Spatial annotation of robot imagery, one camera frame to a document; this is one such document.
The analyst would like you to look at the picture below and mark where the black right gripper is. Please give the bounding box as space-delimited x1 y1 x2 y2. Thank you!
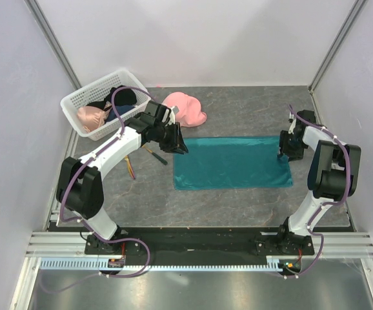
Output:
276 130 306 161

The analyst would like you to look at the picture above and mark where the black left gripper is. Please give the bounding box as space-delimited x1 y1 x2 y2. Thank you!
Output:
154 121 188 155

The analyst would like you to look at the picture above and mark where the teal satin napkin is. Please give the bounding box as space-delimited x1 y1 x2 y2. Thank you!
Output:
173 136 293 191

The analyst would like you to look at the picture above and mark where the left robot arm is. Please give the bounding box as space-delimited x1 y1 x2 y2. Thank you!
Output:
56 101 188 254

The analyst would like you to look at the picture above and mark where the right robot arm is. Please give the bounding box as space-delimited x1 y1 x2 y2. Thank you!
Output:
275 107 361 254

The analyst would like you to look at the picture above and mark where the pink baseball cap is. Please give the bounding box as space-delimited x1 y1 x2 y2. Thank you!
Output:
163 92 207 128

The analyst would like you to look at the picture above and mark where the black cloth in basket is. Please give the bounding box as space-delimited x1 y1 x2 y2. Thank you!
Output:
104 85 137 107

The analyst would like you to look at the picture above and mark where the navy cloth in basket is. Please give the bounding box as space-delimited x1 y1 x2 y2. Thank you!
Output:
105 105 135 123

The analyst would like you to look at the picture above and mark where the pink cloth in basket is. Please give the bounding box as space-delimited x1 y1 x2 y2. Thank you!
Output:
77 106 109 133

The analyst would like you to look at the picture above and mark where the white plastic basket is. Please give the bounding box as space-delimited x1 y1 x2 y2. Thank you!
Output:
61 69 151 141

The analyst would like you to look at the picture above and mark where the black mounting base plate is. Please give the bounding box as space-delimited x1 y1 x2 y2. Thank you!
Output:
85 225 315 256

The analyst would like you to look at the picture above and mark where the aluminium frame rail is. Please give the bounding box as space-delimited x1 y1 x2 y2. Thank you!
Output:
25 231 89 259

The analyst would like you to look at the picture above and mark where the light blue cable duct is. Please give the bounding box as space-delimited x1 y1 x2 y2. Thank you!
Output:
39 257 283 272

